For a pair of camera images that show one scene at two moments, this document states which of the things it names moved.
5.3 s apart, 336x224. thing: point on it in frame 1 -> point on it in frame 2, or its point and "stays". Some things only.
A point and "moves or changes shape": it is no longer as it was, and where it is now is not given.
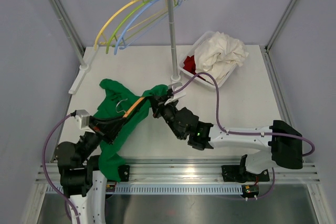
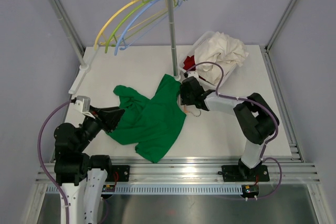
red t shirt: (190, 66) stays
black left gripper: (107, 128) -> (108, 117)
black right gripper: (158, 102) -> (184, 100)
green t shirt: (115, 103) -> (152, 124)
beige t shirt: (218, 53) stays
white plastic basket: (208, 34) stays
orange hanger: (133, 107) moves or changes shape
